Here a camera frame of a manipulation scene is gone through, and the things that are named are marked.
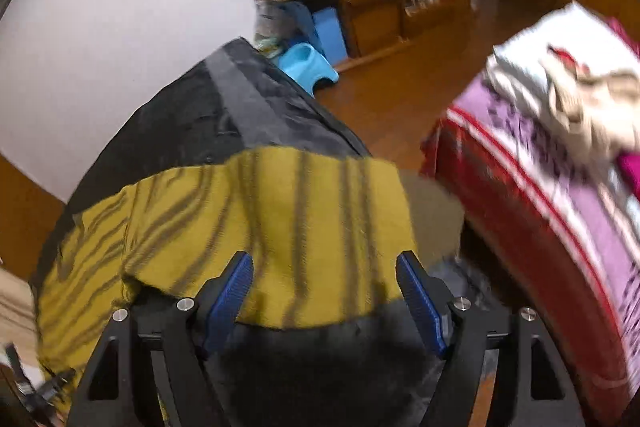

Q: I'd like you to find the blue box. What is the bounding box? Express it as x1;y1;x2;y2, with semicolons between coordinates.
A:
312;7;349;65

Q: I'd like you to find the yellow striped knit sweater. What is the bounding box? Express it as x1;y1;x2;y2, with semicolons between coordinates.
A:
30;146;466;408

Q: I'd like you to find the magenta cloth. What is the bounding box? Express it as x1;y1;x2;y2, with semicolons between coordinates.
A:
615;151;640;202

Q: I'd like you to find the white folded cloth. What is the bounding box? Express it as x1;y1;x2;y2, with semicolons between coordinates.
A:
487;2;640;148

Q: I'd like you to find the clear plastic jug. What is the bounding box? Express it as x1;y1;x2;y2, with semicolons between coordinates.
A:
254;1;282;54

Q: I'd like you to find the light blue plastic stool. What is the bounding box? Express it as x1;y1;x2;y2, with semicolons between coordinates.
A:
277;44;340;98

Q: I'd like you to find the beige crumpled cloth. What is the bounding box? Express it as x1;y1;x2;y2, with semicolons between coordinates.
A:
545;47;640;162

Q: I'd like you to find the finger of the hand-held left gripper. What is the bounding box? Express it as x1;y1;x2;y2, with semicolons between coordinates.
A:
30;368;77;408

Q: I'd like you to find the black table cloth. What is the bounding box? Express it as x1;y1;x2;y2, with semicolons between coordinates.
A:
30;37;501;427

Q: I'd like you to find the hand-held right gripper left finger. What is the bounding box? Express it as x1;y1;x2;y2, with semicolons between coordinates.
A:
67;251;254;427

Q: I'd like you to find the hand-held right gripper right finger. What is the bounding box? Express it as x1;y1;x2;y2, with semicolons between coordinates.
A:
396;251;586;427

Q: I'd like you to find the wooden low cabinet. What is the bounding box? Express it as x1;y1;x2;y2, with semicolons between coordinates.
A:
255;0;473;72

